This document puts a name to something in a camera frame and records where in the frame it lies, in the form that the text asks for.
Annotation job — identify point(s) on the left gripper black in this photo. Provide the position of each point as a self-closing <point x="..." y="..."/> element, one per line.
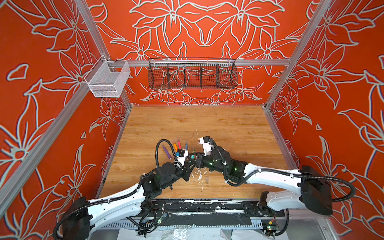
<point x="186" y="171"/>

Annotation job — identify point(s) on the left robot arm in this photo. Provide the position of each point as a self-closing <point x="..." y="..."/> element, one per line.
<point x="84" y="217"/>

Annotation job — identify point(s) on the purple marker pen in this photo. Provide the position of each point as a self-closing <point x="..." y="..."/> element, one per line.
<point x="167" y="152"/>

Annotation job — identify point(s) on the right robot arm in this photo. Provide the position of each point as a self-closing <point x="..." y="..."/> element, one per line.
<point x="304" y="188"/>

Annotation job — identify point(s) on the black wire basket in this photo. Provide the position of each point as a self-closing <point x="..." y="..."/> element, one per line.
<point x="192" y="74"/>

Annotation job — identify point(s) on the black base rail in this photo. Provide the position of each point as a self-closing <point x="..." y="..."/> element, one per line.
<point x="247" y="207"/>

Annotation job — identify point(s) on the clear plastic bin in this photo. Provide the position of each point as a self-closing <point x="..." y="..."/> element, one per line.
<point x="107" y="80"/>

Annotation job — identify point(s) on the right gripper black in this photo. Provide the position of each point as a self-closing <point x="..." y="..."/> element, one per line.
<point x="199" y="158"/>

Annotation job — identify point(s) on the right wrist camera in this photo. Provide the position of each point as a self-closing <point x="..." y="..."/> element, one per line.
<point x="207" y="146"/>

